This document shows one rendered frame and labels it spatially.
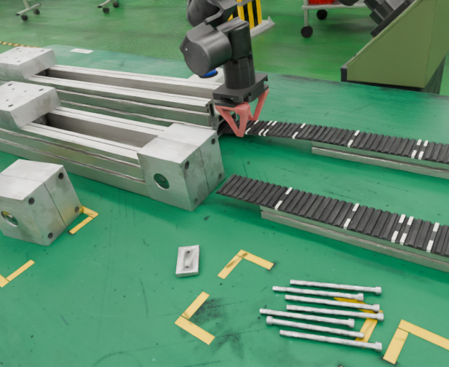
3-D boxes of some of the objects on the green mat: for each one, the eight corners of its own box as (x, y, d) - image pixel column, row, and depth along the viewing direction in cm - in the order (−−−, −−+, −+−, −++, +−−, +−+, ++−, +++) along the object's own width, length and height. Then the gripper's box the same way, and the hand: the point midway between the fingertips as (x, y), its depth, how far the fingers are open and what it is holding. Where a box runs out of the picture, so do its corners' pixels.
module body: (185, 167, 77) (175, 127, 72) (151, 199, 71) (137, 157, 66) (-35, 112, 118) (-51, 84, 113) (-69, 129, 112) (-87, 100, 107)
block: (92, 202, 73) (73, 156, 68) (48, 247, 65) (21, 199, 60) (51, 194, 77) (29, 151, 72) (4, 235, 69) (-25, 191, 64)
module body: (237, 120, 89) (231, 83, 84) (212, 143, 83) (204, 105, 78) (21, 85, 130) (9, 58, 125) (-7, 99, 124) (-21, 71, 119)
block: (232, 170, 74) (224, 123, 69) (192, 212, 67) (180, 163, 61) (193, 160, 79) (182, 116, 73) (151, 199, 71) (135, 152, 66)
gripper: (237, 65, 69) (248, 145, 78) (266, 44, 75) (273, 120, 84) (204, 62, 72) (218, 140, 81) (235, 43, 79) (244, 116, 88)
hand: (246, 126), depth 82 cm, fingers closed on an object, 5 cm apart
